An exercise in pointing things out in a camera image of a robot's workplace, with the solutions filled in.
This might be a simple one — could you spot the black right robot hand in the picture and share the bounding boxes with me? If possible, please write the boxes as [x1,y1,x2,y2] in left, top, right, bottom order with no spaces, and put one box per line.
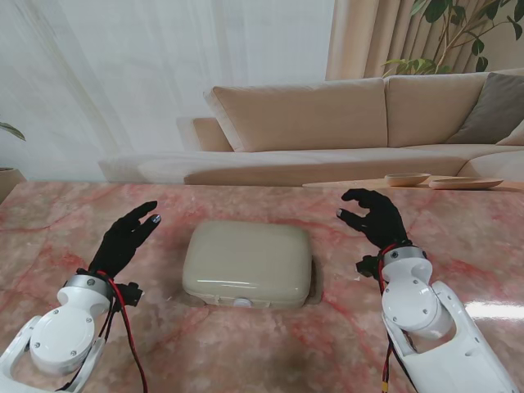
[335,187,413,251]

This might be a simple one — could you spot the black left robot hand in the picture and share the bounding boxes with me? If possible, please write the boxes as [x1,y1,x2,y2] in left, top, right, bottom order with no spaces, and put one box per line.
[88,200,161,282]

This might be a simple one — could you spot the beige hard suitcase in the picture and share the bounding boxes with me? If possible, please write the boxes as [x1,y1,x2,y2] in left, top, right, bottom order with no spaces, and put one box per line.
[182,220,316,309]

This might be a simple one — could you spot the small wooden bowl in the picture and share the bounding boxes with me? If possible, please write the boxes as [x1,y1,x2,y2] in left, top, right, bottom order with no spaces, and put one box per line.
[384,173,431,187]

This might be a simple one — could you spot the oval wooden tray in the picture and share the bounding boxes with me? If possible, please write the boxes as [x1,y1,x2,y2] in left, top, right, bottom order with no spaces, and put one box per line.
[428,177,504,190]

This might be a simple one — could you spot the beige sectional sofa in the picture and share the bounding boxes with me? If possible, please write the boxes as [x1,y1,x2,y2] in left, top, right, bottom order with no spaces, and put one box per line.
[97,67,524,185]

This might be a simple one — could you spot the small green plant leaf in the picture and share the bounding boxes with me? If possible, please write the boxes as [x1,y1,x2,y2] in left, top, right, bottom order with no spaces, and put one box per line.
[0,121,27,142]

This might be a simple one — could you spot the grey sofa cushion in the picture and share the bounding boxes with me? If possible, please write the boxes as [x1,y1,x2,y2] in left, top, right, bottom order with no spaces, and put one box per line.
[445,70,524,144]

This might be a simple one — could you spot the beige sofa cushion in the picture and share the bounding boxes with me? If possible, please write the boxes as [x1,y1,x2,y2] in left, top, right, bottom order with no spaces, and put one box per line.
[495,122,524,147]

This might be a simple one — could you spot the white sheer curtain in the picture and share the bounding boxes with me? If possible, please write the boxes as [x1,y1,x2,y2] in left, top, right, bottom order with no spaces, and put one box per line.
[0,0,335,183]

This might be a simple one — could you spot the tall green leafy plant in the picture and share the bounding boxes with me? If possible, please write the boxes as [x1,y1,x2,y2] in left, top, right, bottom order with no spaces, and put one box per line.
[382,0,523,75]

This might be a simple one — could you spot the beige drape curtain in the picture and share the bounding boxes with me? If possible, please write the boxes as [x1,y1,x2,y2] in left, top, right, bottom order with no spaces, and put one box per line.
[325,0,524,79]

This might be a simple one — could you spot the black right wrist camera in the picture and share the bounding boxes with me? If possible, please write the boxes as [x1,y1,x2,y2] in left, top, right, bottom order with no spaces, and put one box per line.
[355,254,384,280]

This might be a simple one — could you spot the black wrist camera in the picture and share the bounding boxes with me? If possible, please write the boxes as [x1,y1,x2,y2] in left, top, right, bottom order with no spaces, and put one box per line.
[114,281,145,308]
[355,254,384,280]

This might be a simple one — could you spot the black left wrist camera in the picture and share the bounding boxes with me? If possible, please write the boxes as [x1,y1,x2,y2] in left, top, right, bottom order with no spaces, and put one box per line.
[114,281,145,308]

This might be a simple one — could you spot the red black left arm cable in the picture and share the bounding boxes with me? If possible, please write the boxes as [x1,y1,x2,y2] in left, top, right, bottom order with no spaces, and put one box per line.
[55,272,149,393]

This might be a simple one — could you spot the red black arm cable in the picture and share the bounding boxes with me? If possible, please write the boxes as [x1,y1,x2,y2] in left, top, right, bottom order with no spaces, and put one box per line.
[55,272,149,393]
[376,245,421,393]

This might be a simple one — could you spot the red black right arm cable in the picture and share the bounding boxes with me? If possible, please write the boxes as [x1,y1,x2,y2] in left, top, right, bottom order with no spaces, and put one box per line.
[376,245,421,393]

